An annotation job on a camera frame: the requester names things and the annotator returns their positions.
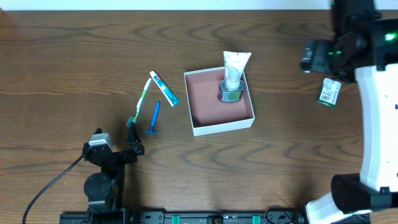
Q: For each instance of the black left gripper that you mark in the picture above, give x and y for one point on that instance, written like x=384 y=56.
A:
x=117 y=155

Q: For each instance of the green white toothpaste tube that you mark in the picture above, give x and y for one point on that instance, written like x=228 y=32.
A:
x=167 y=92

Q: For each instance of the white cardboard box pink interior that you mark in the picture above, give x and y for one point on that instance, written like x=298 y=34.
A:
x=208 y=113

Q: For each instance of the white lotion tube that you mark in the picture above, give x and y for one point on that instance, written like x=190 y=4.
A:
x=234 y=64

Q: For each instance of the small green white box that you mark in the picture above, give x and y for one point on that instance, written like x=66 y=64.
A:
x=329 y=92

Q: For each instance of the blue disposable razor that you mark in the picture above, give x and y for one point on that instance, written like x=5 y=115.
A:
x=153 y=121

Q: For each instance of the clear blue soap pump bottle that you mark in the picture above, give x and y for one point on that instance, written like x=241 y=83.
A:
x=230 y=92

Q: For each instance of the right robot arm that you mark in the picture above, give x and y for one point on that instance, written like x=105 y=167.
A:
x=374 y=188

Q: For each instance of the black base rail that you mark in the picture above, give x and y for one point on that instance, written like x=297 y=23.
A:
x=270 y=216

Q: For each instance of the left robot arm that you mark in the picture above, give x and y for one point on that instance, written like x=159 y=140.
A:
x=104 y=189

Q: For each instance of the green white toothbrush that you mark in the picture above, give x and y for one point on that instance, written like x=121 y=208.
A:
x=133 y=119

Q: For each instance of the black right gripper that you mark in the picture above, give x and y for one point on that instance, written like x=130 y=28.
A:
x=319 y=58

